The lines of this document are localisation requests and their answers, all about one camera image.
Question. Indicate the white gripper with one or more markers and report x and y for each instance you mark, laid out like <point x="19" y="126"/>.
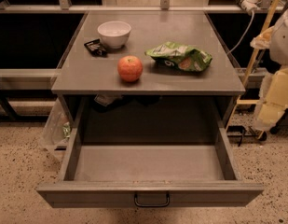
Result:
<point x="283" y="44"/>

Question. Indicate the grey top drawer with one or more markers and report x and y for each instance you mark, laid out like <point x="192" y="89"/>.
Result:
<point x="174" y="153"/>

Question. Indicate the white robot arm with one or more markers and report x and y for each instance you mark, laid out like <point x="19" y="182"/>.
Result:
<point x="274" y="89"/>

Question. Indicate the grey drawer cabinet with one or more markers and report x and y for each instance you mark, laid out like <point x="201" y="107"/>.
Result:
<point x="83" y="75"/>

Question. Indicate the white power strip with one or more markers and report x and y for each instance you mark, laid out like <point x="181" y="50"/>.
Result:
<point x="245" y="0"/>

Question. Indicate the green chip bag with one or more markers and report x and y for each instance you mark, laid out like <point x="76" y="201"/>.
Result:
<point x="181" y="57"/>

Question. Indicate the red apple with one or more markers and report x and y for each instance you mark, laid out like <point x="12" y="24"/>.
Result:
<point x="129" y="68"/>

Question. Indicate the white ceramic bowl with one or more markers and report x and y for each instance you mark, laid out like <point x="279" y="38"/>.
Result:
<point x="114" y="34"/>

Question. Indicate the small black snack packet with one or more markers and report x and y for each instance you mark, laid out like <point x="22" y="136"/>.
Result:
<point x="96" y="48"/>

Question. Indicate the clear plastic bag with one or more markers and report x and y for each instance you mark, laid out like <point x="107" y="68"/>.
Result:
<point x="56" y="133"/>

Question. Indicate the yellow ladder frame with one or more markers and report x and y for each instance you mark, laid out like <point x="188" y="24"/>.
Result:
<point x="271" y="9"/>

